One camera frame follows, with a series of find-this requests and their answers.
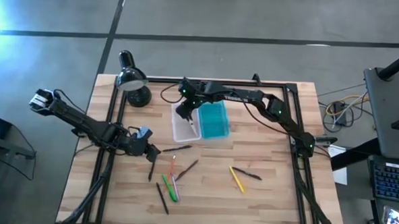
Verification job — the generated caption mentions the yellow pen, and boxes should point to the yellow pen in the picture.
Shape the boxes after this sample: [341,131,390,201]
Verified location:
[228,165,247,195]

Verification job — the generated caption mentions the dark power adapter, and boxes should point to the dark power adapter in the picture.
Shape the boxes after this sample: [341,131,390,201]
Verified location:
[330,100,349,128]

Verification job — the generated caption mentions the orange pencil with eraser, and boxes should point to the orange pencil with eraser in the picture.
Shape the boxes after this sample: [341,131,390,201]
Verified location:
[168,154,177,180]

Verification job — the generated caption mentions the grey-blue wrist camera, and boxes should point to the grey-blue wrist camera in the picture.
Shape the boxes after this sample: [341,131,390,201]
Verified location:
[130,125,154,141]

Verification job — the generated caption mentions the laptop keyboard blue backlit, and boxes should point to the laptop keyboard blue backlit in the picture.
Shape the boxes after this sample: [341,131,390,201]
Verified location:
[365,154,399,204]

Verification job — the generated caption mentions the black stand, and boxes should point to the black stand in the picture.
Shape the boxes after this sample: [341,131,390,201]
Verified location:
[0,132,38,181]

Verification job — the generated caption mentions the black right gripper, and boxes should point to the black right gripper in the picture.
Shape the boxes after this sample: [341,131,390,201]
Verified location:
[175,97,202,124]

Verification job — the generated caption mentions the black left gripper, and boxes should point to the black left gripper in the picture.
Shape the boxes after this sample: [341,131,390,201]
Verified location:
[125,136,162,164]

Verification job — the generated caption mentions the clear purple pen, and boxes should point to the clear purple pen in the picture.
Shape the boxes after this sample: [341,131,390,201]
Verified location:
[170,173,182,202]

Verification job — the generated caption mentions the white cable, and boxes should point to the white cable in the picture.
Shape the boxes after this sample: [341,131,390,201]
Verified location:
[331,97,360,130]

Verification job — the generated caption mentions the grey desk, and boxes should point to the grey desk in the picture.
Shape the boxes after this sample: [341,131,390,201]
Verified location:
[359,66,399,161]

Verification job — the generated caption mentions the black pen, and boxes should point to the black pen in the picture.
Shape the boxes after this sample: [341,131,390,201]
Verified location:
[154,181,171,215]
[147,159,157,183]
[161,144,193,155]
[231,166,263,181]

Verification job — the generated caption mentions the black aluminium frame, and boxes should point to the black aluminium frame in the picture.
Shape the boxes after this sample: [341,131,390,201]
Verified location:
[61,72,352,224]

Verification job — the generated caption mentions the grey floor cable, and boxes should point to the grey floor cable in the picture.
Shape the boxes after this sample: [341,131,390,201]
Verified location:
[317,81,367,100]

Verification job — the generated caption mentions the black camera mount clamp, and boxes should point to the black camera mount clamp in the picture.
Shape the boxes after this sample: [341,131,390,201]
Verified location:
[251,72,264,86]

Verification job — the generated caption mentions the black bar bracket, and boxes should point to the black bar bracket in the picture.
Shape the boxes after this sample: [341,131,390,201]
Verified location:
[314,135,339,147]

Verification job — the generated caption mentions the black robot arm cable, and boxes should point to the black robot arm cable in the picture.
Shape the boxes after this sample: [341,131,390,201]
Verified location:
[159,81,184,105]

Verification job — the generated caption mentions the green pen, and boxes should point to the green pen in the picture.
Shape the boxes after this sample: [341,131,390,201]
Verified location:
[160,174,179,204]

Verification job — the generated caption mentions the black desk lamp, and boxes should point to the black desk lamp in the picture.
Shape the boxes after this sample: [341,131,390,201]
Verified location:
[114,49,155,109]

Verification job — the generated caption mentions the white paper sheet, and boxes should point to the white paper sheet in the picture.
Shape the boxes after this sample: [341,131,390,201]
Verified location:
[325,144,350,187]

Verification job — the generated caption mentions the blue plastic pencil case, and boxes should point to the blue plastic pencil case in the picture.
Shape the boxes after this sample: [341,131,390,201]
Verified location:
[169,101,204,144]

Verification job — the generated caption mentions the black desk leg bar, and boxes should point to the black desk leg bar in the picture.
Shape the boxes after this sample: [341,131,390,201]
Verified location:
[329,136,382,174]

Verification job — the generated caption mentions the yellow cable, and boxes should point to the yellow cable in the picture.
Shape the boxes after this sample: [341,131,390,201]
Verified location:
[324,93,370,118]

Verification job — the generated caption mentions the blue translucent box lid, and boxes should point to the blue translucent box lid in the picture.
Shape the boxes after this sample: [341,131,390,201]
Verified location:
[196,99,232,141]

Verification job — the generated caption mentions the dark brown metallic pen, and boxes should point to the dark brown metallic pen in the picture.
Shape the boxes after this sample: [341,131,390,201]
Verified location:
[175,159,200,183]

